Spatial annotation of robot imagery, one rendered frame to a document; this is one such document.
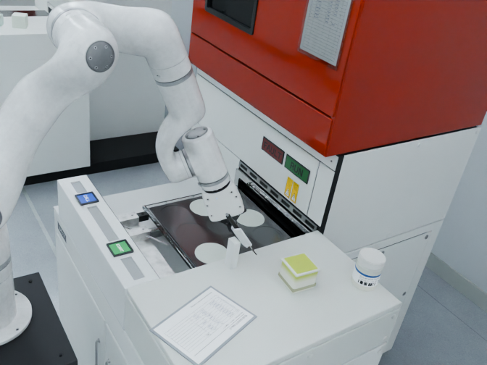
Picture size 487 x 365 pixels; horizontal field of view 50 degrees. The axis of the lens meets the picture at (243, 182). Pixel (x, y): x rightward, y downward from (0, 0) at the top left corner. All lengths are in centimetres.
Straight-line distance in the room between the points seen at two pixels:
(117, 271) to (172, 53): 57
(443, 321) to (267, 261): 172
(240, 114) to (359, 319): 85
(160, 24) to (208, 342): 69
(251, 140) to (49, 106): 90
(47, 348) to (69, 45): 70
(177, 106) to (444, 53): 82
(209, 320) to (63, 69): 64
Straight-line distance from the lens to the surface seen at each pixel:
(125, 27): 113
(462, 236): 317
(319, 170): 156
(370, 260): 140
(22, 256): 298
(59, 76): 105
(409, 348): 279
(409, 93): 161
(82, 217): 157
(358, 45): 137
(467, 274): 322
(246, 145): 186
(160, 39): 113
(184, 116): 123
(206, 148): 132
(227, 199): 141
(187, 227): 164
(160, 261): 154
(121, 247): 145
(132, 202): 189
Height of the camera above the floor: 186
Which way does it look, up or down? 30 degrees down
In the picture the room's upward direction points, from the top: 9 degrees clockwise
